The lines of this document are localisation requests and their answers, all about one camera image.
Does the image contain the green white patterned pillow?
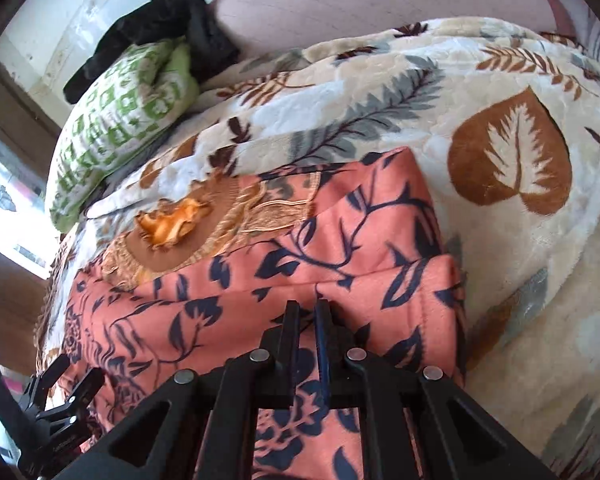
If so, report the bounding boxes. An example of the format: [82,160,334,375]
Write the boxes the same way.
[45,40,201,233]

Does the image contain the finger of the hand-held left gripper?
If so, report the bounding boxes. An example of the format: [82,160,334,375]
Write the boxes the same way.
[35,367,106,428]
[24,354,72,413]

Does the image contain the pink padded headboard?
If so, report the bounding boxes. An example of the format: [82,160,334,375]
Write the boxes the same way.
[212,0,581,56]

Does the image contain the cream leaf print blanket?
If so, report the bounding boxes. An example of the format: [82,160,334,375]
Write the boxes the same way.
[35,16,600,480]

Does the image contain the black cloth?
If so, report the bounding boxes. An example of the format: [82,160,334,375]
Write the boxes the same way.
[62,0,241,106]

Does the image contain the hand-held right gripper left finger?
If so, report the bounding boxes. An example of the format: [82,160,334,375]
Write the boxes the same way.
[55,300,301,480]

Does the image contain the orange floral garment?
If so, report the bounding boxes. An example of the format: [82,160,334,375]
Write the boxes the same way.
[45,146,468,480]

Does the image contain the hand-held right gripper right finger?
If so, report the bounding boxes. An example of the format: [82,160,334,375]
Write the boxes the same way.
[315,299,562,480]

